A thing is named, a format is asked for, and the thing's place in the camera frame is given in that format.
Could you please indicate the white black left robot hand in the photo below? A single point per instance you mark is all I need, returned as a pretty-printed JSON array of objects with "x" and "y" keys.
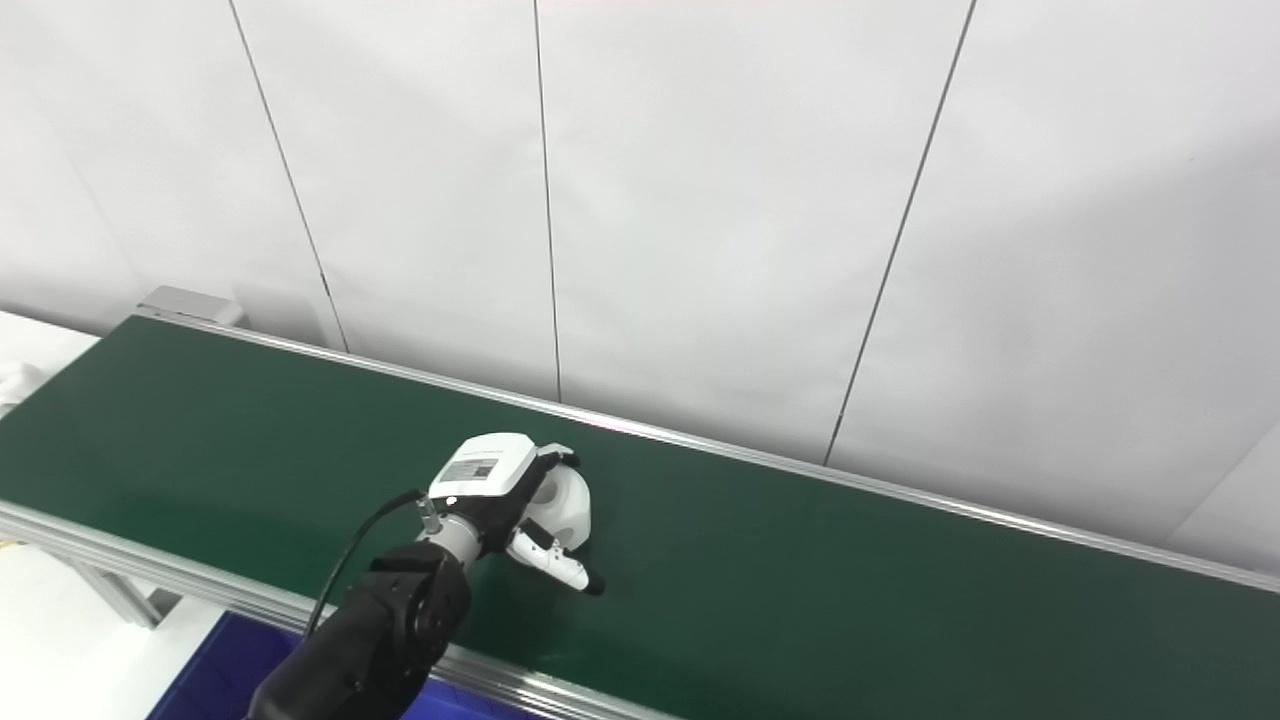
[{"x": 485, "y": 470}]

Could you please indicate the white rounded block two holes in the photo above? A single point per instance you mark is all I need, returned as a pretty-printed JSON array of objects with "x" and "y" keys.
[{"x": 565, "y": 505}]

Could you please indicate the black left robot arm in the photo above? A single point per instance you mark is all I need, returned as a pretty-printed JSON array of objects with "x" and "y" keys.
[{"x": 370, "y": 640}]

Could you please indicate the blue plastic bin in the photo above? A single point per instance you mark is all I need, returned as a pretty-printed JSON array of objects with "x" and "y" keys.
[{"x": 220, "y": 670}]

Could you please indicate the green conveyor belt aluminium frame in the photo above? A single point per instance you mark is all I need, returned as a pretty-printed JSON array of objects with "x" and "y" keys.
[{"x": 800, "y": 580}]

